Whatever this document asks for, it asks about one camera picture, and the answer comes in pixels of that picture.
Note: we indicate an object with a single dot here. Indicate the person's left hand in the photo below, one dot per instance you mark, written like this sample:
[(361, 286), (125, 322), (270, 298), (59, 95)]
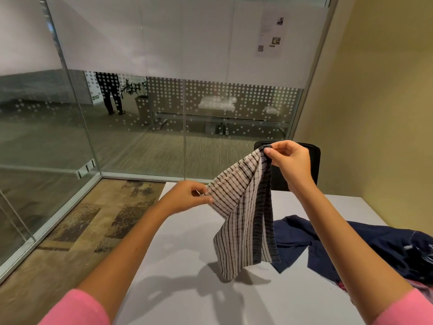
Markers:
[(184, 199)]

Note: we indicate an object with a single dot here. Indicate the white background table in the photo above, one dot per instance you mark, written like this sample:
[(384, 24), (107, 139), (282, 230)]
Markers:
[(216, 103)]

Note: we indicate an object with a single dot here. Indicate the person's left forearm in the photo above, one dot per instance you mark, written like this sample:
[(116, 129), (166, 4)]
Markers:
[(125, 260)]

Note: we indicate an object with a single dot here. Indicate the metal glass door bracket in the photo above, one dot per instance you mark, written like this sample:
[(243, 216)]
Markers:
[(86, 169)]

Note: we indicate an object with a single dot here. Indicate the person's left pink sleeve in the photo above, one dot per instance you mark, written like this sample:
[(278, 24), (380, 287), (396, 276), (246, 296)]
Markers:
[(74, 309)]

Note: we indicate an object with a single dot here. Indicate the green white sign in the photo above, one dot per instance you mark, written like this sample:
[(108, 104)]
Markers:
[(95, 97)]

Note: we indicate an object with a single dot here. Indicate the person's right pink sleeve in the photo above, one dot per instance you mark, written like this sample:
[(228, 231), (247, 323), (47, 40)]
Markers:
[(406, 309)]

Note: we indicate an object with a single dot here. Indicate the person's right hand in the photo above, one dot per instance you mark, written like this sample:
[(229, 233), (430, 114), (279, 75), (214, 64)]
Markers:
[(294, 165)]

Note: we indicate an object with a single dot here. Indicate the person's pink sleeve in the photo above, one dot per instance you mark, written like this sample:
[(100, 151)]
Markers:
[(406, 309), (74, 309)]

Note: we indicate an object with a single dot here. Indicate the person's right forearm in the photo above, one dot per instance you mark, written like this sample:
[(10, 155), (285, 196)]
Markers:
[(351, 253)]

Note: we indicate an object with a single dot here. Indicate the paper notice on glass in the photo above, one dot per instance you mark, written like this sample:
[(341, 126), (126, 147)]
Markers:
[(270, 33)]

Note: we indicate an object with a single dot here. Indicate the potted green plant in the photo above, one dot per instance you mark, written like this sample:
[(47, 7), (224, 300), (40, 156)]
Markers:
[(142, 108)]

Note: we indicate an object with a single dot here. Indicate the navy blue hoodie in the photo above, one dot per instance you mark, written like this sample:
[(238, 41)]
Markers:
[(372, 243)]

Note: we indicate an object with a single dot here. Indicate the striped knit top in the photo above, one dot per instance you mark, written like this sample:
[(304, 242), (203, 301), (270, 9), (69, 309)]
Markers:
[(236, 226)]

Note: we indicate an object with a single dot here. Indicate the black mesh office chair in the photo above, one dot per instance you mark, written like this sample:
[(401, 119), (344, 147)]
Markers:
[(314, 162)]

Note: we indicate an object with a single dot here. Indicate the mauve striped t-shirt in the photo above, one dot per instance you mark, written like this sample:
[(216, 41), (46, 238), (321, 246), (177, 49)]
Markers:
[(424, 289)]

